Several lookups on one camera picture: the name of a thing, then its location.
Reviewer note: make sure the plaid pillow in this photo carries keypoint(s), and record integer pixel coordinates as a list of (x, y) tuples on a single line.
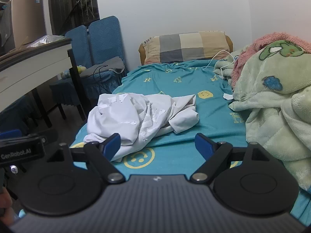
[(184, 47)]

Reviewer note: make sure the cardboard box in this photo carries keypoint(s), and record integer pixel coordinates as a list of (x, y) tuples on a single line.
[(28, 19)]

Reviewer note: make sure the blue covered chair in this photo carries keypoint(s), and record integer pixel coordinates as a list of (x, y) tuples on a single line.
[(104, 41), (76, 43)]

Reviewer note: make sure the yellow green plush toy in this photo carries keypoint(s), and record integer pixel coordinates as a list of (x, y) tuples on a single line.
[(80, 69)]

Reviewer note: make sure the grey fabric bag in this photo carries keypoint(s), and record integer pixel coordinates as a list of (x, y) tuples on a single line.
[(6, 29)]

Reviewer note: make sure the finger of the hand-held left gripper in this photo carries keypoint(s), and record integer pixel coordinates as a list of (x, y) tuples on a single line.
[(9, 134)]

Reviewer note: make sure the dark barred window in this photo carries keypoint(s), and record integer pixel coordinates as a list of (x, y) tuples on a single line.
[(73, 4)]

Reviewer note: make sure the white desk with black legs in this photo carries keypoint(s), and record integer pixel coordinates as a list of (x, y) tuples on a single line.
[(29, 63)]

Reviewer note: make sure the small white paper tag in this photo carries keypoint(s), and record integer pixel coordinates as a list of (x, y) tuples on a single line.
[(228, 96)]

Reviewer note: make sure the grey cloth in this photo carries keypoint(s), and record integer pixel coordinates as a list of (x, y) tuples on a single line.
[(107, 65)]

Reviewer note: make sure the green fleece cartoon blanket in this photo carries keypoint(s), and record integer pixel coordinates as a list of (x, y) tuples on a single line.
[(267, 116)]

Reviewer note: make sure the white shirt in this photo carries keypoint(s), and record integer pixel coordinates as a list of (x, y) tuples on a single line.
[(126, 119)]

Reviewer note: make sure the clear plastic bag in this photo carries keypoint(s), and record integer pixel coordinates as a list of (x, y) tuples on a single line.
[(45, 40)]

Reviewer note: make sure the person's left hand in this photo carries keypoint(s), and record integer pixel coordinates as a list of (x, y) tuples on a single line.
[(4, 200)]

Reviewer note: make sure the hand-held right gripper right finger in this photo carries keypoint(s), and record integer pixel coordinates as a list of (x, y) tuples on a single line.
[(203, 146)]

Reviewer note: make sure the bed with teal printed sheet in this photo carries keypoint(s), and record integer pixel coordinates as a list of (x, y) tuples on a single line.
[(184, 136)]

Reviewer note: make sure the pink fleece blanket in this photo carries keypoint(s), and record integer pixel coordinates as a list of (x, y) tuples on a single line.
[(257, 44)]

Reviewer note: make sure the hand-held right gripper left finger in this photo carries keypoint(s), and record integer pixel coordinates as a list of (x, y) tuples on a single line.
[(113, 146)]

